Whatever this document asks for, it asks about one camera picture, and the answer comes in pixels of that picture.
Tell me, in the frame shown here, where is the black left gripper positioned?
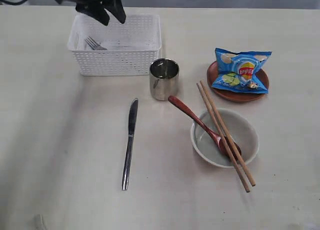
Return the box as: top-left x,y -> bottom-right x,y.
55,0 -> 127,26

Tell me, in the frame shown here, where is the white perforated plastic basket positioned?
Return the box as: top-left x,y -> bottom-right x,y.
67,14 -> 162,76

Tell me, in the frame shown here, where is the silver table knife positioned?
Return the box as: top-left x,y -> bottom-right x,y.
122,98 -> 139,191

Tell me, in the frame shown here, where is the wooden chopstick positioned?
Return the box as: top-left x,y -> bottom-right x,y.
200,80 -> 256,187
196,83 -> 250,193

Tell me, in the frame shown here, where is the blue chips bag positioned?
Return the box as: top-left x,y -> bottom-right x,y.
211,48 -> 272,94

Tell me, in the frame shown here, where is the brown wooden plate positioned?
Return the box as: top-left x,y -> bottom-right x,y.
206,61 -> 265,103

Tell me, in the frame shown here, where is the red-brown wooden spoon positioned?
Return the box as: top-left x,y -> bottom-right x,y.
168,95 -> 230,160

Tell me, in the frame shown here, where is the pale green ceramic bowl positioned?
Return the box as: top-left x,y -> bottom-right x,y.
190,108 -> 260,169

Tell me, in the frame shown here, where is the silver metal fork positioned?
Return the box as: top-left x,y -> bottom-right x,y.
84,36 -> 107,51

